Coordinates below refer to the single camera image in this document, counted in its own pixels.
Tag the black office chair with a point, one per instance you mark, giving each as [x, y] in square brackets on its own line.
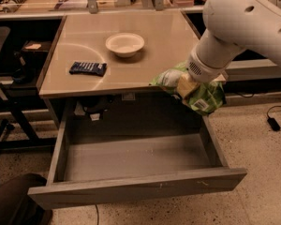
[12, 107]

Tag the black box with label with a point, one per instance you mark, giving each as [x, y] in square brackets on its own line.
[35, 51]

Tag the open grey drawer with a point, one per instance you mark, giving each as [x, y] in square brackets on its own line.
[125, 159]

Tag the black power adapter with cable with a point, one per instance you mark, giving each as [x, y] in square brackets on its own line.
[272, 122]

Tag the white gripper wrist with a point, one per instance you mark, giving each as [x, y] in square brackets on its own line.
[201, 70]

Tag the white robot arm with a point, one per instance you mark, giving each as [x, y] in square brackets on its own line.
[231, 27]

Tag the dark blue snack bar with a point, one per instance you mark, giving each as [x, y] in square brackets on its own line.
[88, 68]

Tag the white paper bowl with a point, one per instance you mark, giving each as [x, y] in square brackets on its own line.
[124, 44]

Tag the green rice chip bag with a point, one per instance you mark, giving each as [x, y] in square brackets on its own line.
[205, 100]

